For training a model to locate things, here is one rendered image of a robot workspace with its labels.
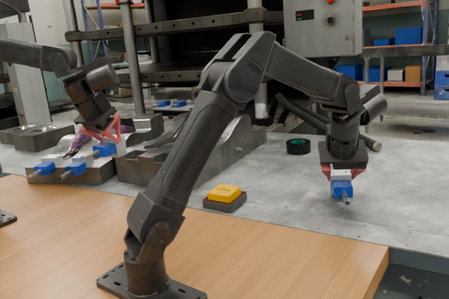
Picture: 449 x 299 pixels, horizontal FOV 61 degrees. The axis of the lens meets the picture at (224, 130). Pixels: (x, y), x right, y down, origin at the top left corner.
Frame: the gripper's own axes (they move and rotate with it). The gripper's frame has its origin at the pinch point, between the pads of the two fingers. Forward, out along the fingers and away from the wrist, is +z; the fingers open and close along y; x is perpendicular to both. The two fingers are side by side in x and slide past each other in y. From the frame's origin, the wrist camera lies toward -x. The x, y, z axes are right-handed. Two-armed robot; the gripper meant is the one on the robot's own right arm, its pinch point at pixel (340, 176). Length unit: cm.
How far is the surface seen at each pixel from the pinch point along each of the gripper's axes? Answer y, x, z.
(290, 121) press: 10, -76, 52
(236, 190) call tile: 24.6, 4.1, -1.0
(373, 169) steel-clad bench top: -11.4, -11.6, 12.0
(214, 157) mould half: 33.2, -14.0, 6.9
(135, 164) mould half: 55, -9, 3
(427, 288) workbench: -12.8, 25.6, 3.2
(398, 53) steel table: -104, -280, 155
